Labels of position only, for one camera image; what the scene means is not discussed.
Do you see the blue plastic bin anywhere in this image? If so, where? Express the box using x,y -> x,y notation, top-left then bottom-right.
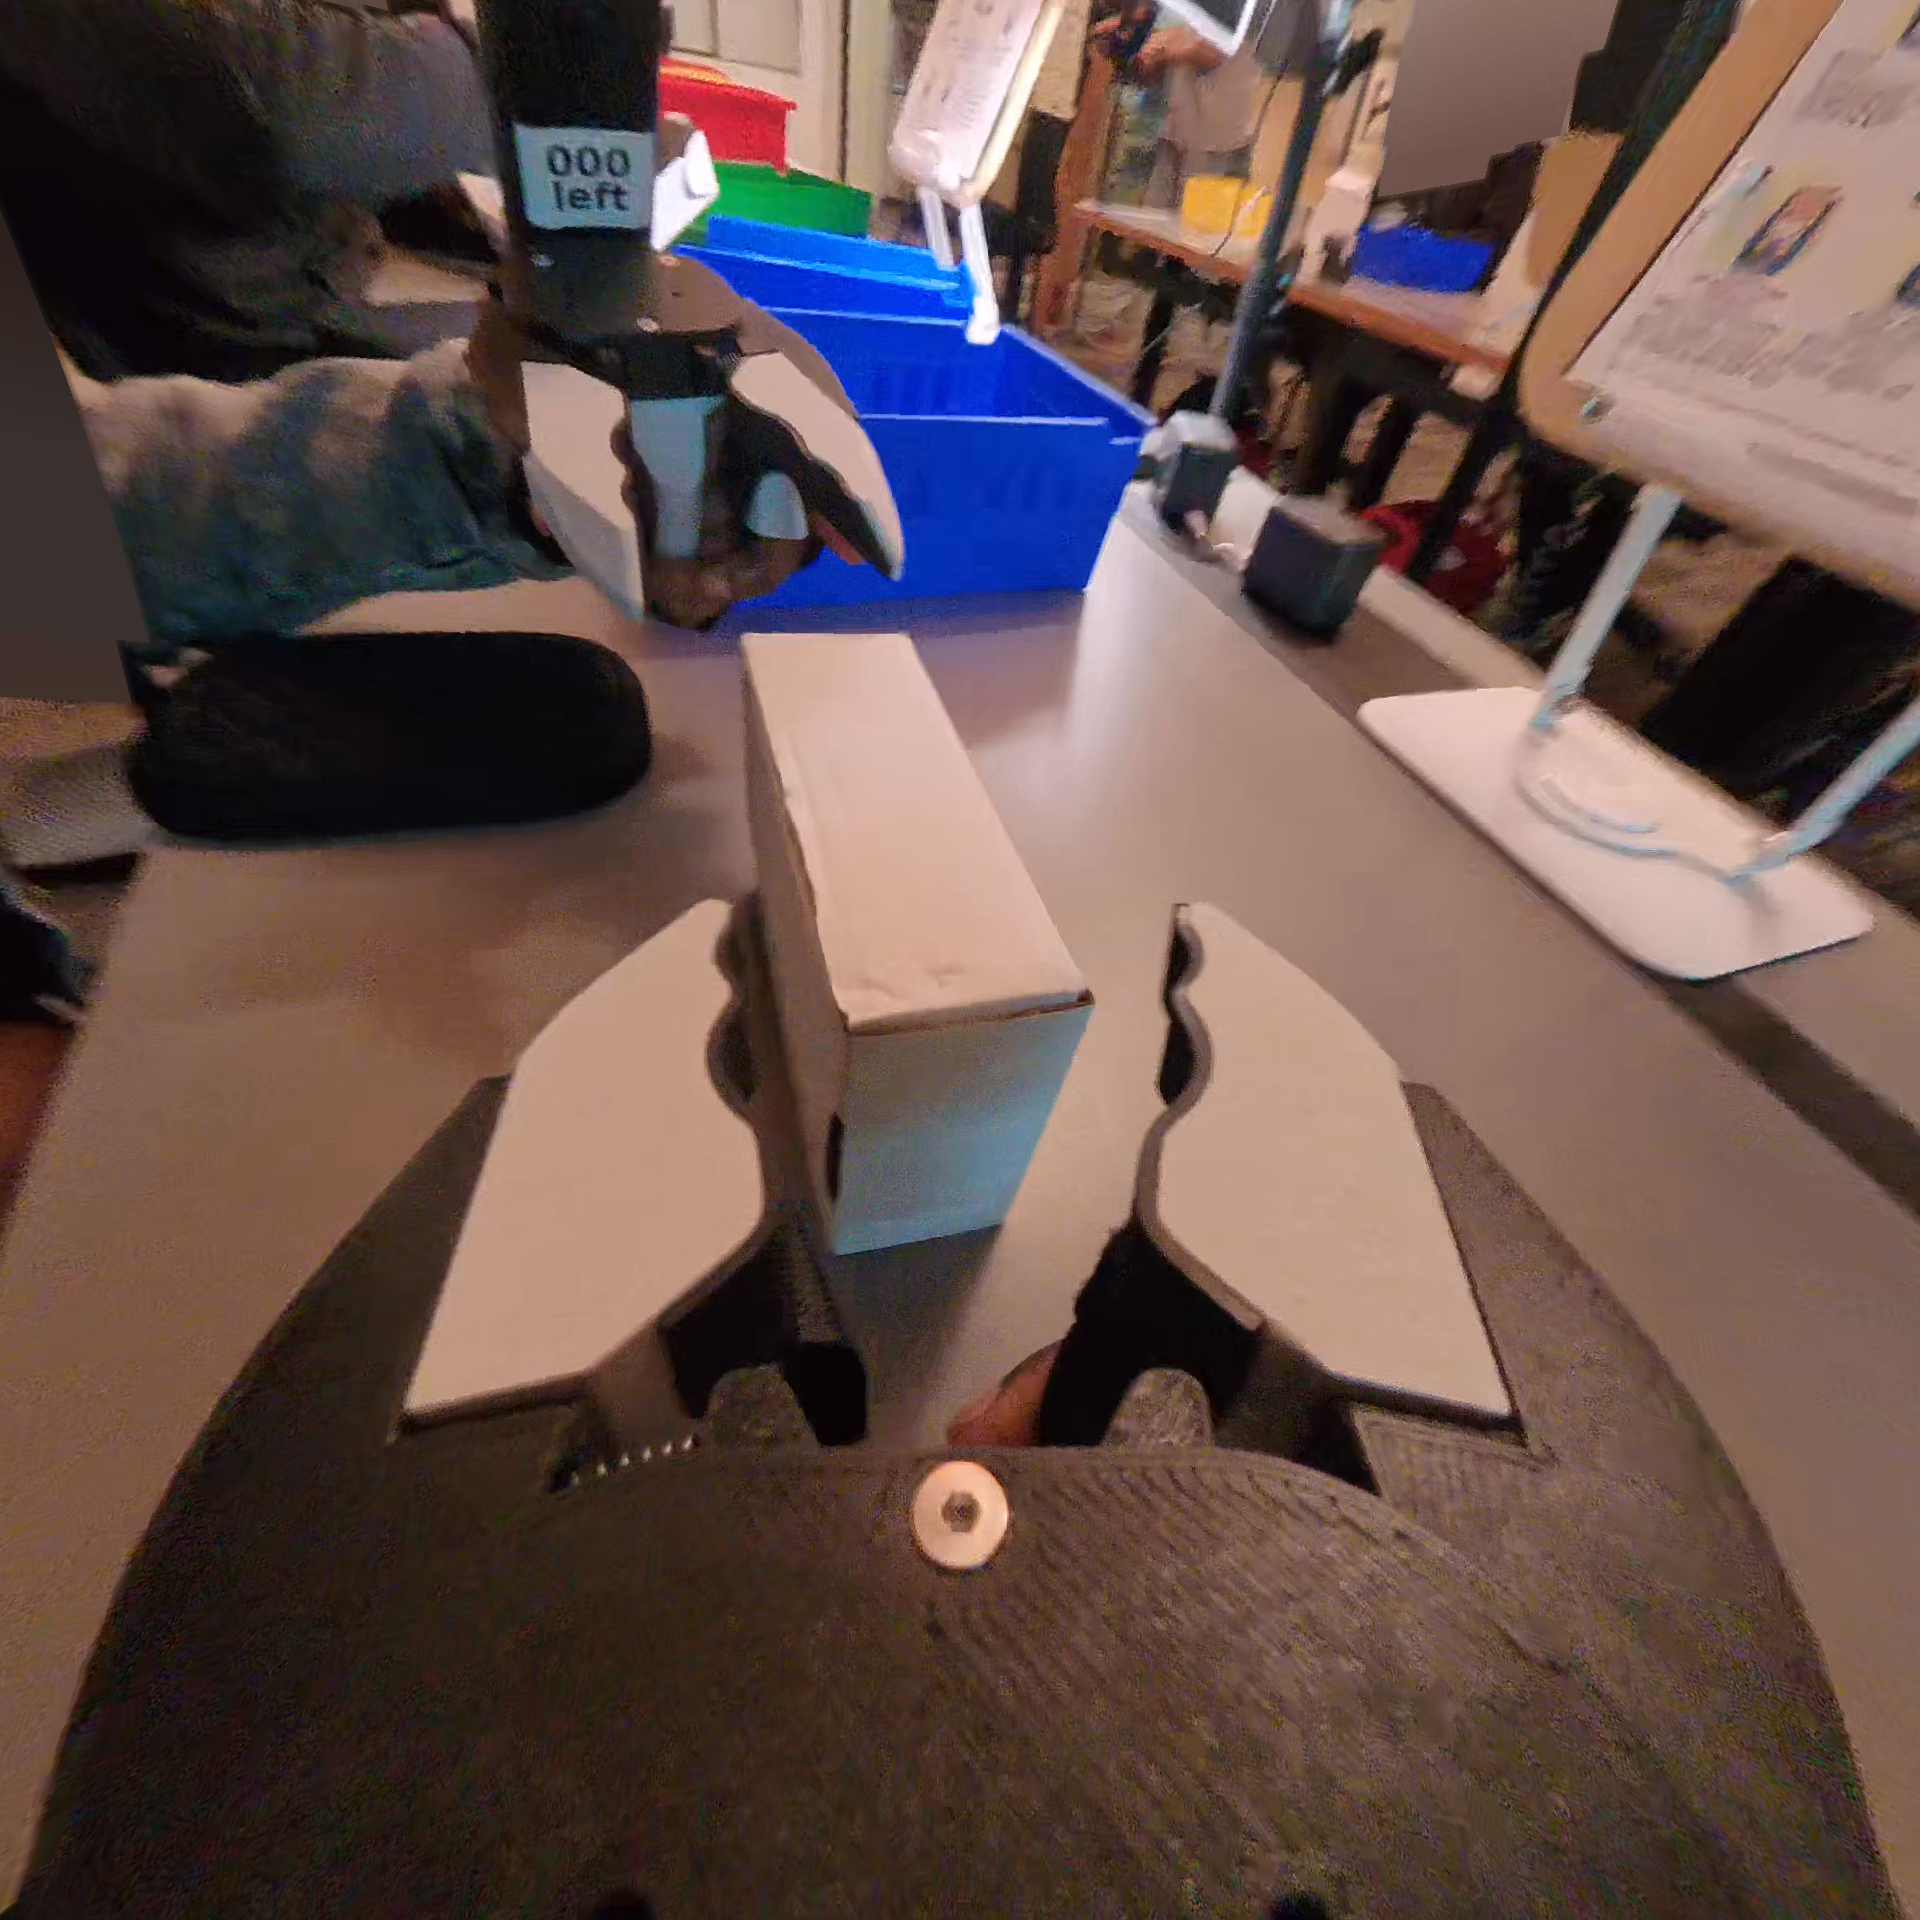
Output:
680,215 -> 976,325
675,307 -> 1157,607
1351,222 -> 1499,294

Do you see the person's left forearm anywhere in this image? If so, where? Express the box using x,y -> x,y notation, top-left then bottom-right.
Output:
65,336 -> 577,648

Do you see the person's right hand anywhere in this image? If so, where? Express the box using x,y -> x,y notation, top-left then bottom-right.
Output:
948,1340 -> 1064,1452

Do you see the green plastic bin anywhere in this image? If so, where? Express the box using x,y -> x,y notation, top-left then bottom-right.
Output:
701,158 -> 875,242

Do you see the person's left hand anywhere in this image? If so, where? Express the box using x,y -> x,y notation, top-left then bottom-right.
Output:
613,404 -> 824,634

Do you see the grey desk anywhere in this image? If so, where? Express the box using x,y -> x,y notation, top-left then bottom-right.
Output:
0,479 -> 1920,1853

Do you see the black tripod pole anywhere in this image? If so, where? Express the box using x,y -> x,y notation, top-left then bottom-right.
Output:
1206,0 -> 1359,430

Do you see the red plastic bin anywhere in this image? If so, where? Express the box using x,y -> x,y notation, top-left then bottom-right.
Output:
655,60 -> 799,168

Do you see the black wrist rest pad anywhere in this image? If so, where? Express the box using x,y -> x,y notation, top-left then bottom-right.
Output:
119,631 -> 654,845

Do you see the white cardboard mailer box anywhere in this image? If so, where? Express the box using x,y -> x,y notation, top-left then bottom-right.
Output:
739,631 -> 1095,1260

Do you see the wood-edged office desk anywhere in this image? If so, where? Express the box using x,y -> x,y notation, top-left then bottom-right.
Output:
1072,195 -> 1518,496

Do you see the person's dark clothing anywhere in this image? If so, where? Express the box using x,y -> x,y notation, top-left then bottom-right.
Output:
0,0 -> 505,383

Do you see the red bag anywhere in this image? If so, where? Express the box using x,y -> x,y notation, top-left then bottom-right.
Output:
1357,503 -> 1507,607

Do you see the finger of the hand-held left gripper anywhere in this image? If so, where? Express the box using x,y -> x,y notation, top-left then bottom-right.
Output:
719,307 -> 911,588
521,357 -> 648,626

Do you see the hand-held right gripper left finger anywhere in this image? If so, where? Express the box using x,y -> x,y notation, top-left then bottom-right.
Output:
403,895 -> 774,1443

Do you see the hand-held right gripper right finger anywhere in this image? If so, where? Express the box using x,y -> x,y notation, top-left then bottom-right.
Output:
1136,900 -> 1518,1426

